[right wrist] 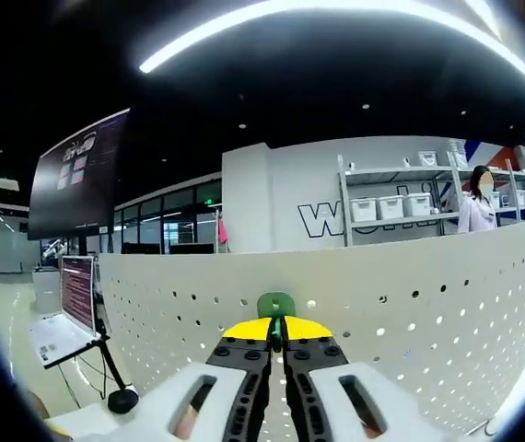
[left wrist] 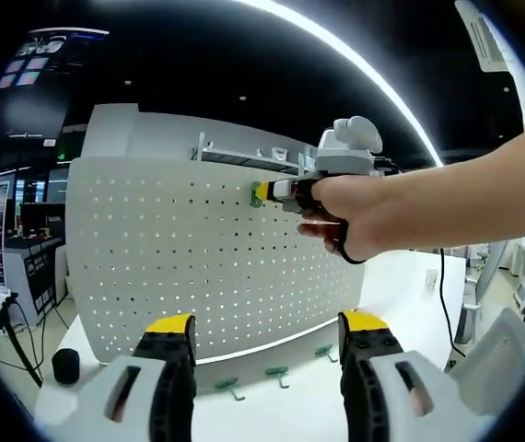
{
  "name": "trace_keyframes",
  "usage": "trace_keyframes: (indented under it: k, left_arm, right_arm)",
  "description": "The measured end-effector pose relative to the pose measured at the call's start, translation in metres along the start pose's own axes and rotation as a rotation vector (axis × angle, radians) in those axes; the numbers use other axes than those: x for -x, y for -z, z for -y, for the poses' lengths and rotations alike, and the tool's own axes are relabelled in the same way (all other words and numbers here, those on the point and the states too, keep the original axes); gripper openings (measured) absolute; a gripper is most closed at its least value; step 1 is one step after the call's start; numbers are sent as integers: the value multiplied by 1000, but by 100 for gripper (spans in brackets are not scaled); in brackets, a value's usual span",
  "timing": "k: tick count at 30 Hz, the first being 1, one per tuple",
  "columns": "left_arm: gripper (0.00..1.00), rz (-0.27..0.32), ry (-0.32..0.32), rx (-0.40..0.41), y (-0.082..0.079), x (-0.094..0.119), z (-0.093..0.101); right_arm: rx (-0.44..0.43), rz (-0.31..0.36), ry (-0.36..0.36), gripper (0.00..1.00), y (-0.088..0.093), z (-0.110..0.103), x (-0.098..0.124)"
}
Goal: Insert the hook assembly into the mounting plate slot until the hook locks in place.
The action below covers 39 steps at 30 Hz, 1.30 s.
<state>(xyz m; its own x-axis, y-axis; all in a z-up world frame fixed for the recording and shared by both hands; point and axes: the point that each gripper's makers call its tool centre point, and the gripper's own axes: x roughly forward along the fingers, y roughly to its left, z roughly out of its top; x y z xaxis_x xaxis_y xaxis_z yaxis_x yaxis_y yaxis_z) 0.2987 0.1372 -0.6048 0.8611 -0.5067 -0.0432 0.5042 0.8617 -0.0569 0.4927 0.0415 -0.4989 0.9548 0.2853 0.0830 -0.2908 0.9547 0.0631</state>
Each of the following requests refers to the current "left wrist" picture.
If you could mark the black equipment cabinet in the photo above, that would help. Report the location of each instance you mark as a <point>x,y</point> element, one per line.
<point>41,267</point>

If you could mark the green hook assembly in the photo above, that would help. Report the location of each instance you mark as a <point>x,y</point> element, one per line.
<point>324,351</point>
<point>225,382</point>
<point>276,369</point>
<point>254,199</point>

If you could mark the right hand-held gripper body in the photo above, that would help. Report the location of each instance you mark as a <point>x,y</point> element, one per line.
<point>343,152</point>

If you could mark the ceiling air conditioner vent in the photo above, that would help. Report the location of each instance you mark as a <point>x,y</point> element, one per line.
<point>483,41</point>

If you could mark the curved ceiling light strip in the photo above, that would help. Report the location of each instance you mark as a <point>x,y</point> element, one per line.
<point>368,69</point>

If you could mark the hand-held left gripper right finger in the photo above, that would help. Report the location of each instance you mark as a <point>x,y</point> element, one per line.
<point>368,368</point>

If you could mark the black cylinder speaker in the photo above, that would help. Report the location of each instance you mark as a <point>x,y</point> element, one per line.
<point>66,366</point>

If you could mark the white mesh office chair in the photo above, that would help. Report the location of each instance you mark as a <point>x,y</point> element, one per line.
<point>497,359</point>

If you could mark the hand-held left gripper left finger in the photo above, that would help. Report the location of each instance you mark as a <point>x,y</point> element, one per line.
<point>161,368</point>

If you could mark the black tripod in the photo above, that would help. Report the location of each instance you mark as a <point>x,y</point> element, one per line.
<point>7,317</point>

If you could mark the white perforated mounting plate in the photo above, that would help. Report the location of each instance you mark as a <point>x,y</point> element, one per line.
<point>175,258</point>

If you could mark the large dark wall display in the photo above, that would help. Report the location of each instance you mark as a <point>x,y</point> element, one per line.
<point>32,92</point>

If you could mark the person's right hand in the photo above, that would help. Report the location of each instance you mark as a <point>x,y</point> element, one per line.
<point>364,212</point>

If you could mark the metal storage shelf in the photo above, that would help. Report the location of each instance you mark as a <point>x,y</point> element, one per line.
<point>244,159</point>

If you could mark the green exit sign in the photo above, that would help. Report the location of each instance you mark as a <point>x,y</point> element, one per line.
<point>62,156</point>

